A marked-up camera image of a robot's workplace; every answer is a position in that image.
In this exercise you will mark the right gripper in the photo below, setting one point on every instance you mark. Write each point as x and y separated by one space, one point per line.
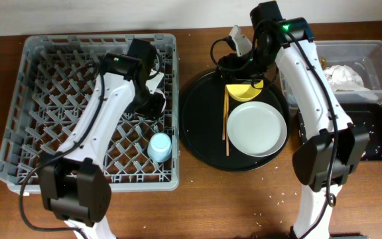
232 61

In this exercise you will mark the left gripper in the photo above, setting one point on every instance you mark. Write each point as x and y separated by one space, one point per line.
156 108

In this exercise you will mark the yellow plastic bowl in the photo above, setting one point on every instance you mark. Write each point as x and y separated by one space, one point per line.
244 92

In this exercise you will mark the light blue plastic cup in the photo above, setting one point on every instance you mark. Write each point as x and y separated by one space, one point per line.
159 148

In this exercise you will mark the white round plate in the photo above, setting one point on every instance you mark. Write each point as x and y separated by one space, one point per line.
256 129

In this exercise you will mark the white paper napkin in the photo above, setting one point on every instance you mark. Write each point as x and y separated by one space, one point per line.
342 78

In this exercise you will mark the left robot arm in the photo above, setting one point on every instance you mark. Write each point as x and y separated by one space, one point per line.
72 183

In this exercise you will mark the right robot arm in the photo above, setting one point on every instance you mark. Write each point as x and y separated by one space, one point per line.
334 145

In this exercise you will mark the grey plastic dishwasher rack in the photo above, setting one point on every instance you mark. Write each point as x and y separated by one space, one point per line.
53 87

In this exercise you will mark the clear plastic waste bin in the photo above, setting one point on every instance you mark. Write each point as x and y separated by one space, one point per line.
365 58

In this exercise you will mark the black rectangular waste tray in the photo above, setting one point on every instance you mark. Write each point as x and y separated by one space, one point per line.
370 117

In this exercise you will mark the left wooden chopstick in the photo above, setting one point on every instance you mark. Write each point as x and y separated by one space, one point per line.
224 111

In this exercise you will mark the wooden chopstick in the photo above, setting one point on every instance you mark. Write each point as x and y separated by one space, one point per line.
226 133
224 111

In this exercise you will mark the right wooden chopstick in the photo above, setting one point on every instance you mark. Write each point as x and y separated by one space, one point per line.
226 133

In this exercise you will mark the round black serving tray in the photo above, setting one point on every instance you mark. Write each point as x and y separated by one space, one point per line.
200 124

